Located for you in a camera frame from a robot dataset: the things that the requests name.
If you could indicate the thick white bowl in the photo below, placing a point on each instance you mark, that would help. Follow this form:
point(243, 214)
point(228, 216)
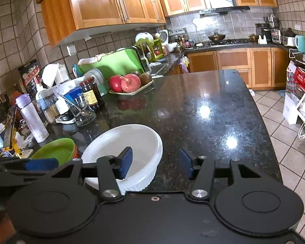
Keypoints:
point(142, 180)

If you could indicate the red plate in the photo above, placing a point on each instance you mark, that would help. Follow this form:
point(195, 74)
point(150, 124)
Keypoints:
point(76, 150)

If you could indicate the white paper bag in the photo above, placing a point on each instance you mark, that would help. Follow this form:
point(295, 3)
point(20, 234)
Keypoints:
point(290, 108)

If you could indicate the thin white ribbed bowl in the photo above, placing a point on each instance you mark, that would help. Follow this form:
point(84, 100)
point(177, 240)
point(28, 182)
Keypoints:
point(127, 139)

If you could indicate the brown kiwi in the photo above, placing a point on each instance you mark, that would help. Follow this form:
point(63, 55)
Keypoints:
point(145, 78)

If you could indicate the beige fruit tray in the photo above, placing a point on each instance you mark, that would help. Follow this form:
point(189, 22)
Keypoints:
point(142, 87)

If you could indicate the green plate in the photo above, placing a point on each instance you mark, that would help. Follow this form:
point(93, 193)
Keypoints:
point(54, 151)

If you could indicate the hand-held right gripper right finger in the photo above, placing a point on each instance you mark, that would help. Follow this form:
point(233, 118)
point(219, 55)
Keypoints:
point(185, 162)

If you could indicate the green dish rack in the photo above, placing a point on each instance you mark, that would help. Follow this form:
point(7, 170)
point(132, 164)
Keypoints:
point(152, 48)

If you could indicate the green cutting board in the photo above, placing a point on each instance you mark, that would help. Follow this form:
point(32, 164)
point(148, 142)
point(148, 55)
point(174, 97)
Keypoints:
point(117, 61)

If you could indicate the red snack bags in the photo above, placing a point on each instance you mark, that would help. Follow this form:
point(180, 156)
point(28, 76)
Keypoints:
point(302, 77)

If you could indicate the metal spoon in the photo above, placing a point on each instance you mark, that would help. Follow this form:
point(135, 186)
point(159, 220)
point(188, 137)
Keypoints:
point(73, 104)

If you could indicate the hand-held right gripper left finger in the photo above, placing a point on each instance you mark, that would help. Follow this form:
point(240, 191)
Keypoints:
point(125, 162)

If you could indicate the white purple water bottle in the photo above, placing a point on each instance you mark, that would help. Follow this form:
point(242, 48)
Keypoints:
point(32, 119)

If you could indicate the wooden upper cabinets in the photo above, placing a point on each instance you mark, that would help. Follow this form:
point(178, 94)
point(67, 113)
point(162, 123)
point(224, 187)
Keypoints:
point(96, 2)

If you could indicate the dark red snack bag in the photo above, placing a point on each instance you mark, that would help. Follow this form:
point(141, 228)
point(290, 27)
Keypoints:
point(30, 75)

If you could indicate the wooden cabinets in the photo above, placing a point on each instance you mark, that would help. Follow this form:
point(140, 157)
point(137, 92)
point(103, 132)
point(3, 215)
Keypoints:
point(233, 63)
point(96, 2)

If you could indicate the dark sauce jar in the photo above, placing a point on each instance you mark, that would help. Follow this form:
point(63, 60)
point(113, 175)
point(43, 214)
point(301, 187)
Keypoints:
point(92, 94)

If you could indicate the white wall socket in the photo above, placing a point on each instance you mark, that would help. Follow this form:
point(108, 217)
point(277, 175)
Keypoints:
point(71, 50)

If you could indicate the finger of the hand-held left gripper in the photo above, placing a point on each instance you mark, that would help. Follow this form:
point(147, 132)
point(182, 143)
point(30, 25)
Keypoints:
point(17, 177)
point(40, 164)

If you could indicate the striped red apple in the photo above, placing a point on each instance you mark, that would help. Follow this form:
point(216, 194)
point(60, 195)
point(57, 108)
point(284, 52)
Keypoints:
point(131, 82)

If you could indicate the teal kettle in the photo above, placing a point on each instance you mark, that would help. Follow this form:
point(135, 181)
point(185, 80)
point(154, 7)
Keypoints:
point(301, 43)

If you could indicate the wooden lower cabinets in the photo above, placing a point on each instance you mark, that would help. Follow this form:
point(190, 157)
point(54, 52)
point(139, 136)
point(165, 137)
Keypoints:
point(233, 63)

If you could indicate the dark wok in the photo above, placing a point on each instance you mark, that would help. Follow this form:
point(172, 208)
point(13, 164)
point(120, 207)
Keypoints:
point(216, 37)

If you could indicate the blue packet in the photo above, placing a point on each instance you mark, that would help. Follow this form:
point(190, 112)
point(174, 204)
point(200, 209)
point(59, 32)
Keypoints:
point(72, 94)

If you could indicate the white knife holder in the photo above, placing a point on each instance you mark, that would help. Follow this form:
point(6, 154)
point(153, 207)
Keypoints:
point(262, 39)

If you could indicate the clear glass cup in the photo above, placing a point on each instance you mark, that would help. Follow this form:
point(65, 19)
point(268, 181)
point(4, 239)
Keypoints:
point(83, 114)

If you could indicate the range hood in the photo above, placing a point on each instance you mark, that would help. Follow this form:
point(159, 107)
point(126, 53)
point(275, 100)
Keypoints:
point(225, 10)

